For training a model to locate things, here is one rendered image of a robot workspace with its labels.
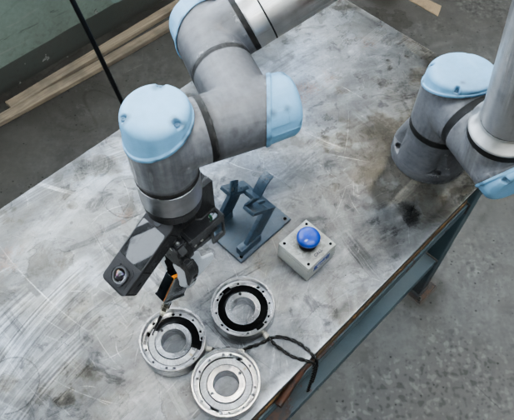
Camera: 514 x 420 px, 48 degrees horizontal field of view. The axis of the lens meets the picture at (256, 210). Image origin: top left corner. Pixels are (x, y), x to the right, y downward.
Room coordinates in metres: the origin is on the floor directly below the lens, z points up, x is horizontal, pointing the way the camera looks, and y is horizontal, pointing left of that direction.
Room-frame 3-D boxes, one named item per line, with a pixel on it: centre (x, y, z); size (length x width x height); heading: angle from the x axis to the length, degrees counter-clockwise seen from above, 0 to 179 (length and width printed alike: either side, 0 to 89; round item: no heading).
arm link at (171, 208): (0.39, 0.11, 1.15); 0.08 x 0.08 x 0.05
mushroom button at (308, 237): (0.49, -0.09, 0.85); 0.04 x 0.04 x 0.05
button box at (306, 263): (0.49, -0.09, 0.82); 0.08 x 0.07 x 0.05; 136
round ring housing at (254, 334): (0.38, 0.02, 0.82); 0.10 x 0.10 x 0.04
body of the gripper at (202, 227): (0.40, 0.10, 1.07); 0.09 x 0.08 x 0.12; 136
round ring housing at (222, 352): (0.25, 0.04, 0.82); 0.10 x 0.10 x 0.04
